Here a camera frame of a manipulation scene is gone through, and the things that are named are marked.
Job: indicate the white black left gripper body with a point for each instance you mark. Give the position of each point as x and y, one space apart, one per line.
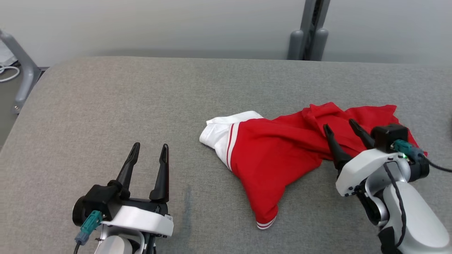
144 220

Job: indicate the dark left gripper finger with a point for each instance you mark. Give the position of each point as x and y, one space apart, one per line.
163 180
127 173

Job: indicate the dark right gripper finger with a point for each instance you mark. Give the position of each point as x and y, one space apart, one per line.
363 135
335 148

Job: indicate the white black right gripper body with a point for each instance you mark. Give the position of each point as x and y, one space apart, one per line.
356 169

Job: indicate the red shirt with white sleeve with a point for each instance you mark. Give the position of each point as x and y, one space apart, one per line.
275 155

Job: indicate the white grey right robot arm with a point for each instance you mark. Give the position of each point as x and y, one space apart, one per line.
420 218

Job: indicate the grey metal desk leg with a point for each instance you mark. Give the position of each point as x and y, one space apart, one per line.
28 70

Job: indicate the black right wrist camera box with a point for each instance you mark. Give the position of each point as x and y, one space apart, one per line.
388 135

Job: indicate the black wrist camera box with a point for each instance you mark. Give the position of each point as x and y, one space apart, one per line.
388 135
99 201

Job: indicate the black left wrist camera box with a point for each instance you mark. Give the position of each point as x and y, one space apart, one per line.
99 201

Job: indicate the grey metal partition post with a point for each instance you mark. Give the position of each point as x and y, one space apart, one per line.
300 35
320 38

